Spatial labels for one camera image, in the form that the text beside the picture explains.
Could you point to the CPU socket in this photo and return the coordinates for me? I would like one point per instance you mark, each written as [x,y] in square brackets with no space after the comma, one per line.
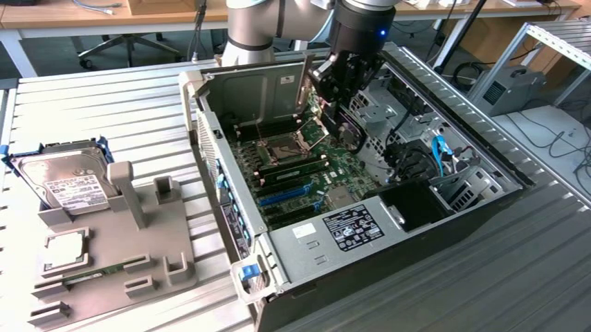
[282,150]

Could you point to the office chair base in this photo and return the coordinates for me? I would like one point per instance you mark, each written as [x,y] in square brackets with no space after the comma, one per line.
[130,45]

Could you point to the silver CPU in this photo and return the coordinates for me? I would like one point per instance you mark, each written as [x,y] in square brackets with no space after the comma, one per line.
[65,250]

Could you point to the grey parts rack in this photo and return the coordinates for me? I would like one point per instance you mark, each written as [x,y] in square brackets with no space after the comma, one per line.
[115,242]

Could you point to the brown cardboard box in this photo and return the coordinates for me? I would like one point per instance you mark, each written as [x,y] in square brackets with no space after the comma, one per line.
[157,7]

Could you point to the blue case release latch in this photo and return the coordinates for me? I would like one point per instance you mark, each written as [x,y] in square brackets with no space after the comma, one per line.
[250,270]

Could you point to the blue expansion slot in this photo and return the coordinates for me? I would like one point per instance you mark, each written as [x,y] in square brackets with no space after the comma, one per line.
[284,197]

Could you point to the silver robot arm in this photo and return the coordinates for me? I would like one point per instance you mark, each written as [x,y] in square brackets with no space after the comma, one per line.
[250,34]

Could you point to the silver hard disk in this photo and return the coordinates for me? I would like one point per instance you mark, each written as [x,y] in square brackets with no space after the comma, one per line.
[70,180]

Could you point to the grey controller box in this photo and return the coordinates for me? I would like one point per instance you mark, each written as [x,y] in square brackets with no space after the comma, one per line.
[513,93]

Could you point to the green motherboard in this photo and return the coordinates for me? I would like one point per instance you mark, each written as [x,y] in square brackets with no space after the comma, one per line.
[342,162]

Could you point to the black tripod pole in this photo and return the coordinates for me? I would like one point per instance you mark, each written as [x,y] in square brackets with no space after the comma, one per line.
[477,9]

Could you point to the perforated silver disk bay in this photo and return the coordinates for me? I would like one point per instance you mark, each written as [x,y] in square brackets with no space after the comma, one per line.
[370,164]

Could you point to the green graphics card black cooler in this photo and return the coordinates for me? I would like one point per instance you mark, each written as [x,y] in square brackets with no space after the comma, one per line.
[349,133]

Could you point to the open black PC case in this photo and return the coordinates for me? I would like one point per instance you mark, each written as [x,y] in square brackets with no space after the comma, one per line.
[393,269]

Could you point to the green RAM stick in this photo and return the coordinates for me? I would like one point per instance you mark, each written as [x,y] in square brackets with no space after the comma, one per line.
[296,172]
[93,275]

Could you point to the silver power supply unit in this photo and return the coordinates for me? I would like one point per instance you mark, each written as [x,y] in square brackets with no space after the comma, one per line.
[320,249]

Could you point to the blue disk caddy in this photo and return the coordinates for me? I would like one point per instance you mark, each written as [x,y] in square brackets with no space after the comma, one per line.
[106,147]

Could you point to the silver disk bay bracket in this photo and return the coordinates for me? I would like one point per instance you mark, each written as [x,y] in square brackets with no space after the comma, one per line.
[462,193]

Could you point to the metal socket cover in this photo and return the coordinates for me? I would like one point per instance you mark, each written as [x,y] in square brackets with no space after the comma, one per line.
[312,135]

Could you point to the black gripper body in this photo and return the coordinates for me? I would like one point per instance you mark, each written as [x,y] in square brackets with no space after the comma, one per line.
[361,31]

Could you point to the long wooden desk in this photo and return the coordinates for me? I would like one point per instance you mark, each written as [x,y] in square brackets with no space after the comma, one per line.
[508,12]

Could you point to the wooden desk white frame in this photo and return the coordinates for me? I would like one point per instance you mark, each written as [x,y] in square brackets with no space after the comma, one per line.
[55,17]

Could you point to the aluminium slat shelf frame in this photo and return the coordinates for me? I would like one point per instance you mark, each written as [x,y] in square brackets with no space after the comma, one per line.
[554,38]

